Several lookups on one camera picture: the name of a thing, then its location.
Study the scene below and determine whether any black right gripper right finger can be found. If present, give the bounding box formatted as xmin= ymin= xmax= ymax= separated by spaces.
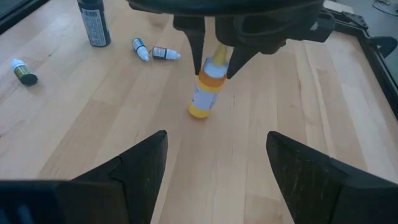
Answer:
xmin=266 ymin=131 xmax=398 ymax=224

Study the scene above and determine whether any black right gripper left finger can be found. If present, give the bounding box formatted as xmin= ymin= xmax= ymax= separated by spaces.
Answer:
xmin=0 ymin=129 xmax=169 ymax=224

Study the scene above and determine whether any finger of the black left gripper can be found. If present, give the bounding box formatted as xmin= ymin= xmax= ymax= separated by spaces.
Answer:
xmin=226 ymin=46 xmax=261 ymax=80
xmin=173 ymin=16 xmax=206 ymax=76

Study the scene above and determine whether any small dark dropper bottle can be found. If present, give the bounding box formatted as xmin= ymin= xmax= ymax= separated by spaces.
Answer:
xmin=151 ymin=46 xmax=182 ymax=61
xmin=131 ymin=37 xmax=150 ymax=62

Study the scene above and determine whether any large blue food coloring bottle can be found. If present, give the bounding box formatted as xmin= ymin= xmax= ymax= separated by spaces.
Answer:
xmin=76 ymin=0 xmax=112 ymax=48

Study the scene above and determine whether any small green dropper bottle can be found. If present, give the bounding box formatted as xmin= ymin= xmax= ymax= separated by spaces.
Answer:
xmin=11 ymin=58 xmax=39 ymax=87

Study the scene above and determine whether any black aluminium table frame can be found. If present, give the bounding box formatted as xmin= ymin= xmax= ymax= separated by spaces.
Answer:
xmin=320 ymin=6 xmax=398 ymax=121

